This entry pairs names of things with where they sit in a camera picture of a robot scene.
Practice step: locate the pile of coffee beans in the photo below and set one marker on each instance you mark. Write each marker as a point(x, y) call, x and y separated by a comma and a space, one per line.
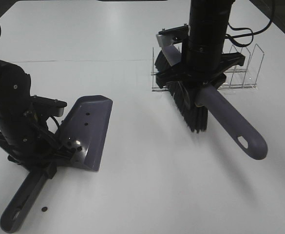
point(78, 131)

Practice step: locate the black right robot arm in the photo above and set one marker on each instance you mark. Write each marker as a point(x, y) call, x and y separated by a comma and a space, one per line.
point(194, 52)

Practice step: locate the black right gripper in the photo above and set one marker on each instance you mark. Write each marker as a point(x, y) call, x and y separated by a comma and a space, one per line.
point(181, 72)

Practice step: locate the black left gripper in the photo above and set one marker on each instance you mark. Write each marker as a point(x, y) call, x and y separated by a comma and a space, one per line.
point(49, 159)

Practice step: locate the chrome wire dish rack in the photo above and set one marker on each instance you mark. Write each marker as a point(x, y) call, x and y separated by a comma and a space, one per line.
point(246, 76)

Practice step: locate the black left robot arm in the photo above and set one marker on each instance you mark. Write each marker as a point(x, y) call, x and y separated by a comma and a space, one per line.
point(5, 102)

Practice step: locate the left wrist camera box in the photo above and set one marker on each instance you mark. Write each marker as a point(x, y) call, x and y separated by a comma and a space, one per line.
point(47, 107)

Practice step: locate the dark purple plastic dustpan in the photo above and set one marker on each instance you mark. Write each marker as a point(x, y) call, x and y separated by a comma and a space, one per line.
point(99, 108)

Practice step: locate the purple hand brush black bristles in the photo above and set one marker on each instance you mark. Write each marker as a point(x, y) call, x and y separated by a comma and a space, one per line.
point(195, 101)

